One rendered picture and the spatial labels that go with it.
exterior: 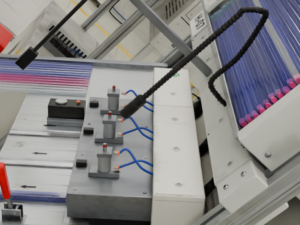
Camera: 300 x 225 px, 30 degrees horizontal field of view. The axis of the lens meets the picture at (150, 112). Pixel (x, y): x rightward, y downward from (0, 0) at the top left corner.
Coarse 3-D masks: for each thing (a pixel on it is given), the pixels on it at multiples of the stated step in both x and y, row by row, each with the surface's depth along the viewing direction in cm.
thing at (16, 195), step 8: (0, 192) 94; (16, 192) 94; (24, 192) 95; (32, 192) 95; (40, 192) 95; (48, 192) 95; (56, 192) 95; (32, 200) 94; (40, 200) 94; (48, 200) 94; (56, 200) 94; (64, 200) 94
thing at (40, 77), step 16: (0, 64) 141; (16, 64) 142; (32, 64) 142; (48, 64) 143; (64, 64) 143; (80, 64) 144; (0, 80) 133; (16, 80) 133; (32, 80) 134; (48, 80) 134; (64, 80) 135; (80, 80) 135
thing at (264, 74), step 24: (240, 0) 117; (264, 0) 108; (288, 0) 99; (216, 24) 119; (240, 24) 108; (288, 24) 92; (240, 48) 101; (264, 48) 93; (288, 48) 86; (240, 72) 93; (264, 72) 87; (288, 72) 81; (240, 96) 87; (264, 96) 82; (240, 120) 82
